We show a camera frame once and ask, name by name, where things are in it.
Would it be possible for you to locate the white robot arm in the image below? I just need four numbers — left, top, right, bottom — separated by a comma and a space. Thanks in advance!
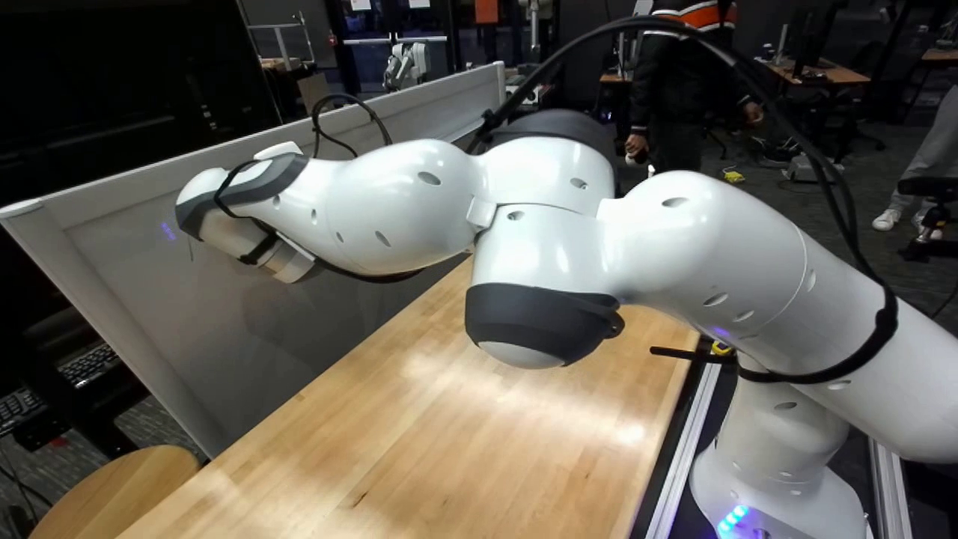
177, 109, 958, 539

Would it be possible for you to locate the white board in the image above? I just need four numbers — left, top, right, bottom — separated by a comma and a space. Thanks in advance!
0, 56, 510, 460

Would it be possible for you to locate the person in background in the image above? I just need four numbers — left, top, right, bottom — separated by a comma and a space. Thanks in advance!
623, 0, 763, 169

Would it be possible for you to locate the round wooden stool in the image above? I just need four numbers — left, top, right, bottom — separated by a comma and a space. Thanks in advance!
26, 445, 201, 539

